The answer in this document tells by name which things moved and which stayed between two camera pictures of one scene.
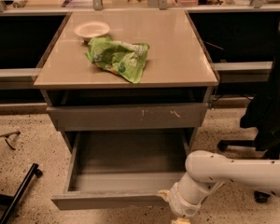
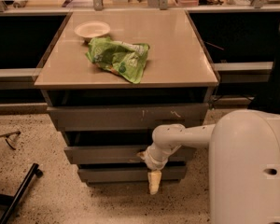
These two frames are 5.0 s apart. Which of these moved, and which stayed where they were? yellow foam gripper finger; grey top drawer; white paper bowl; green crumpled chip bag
Moved: yellow foam gripper finger
Stayed: white paper bowl; green crumpled chip bag; grey top drawer
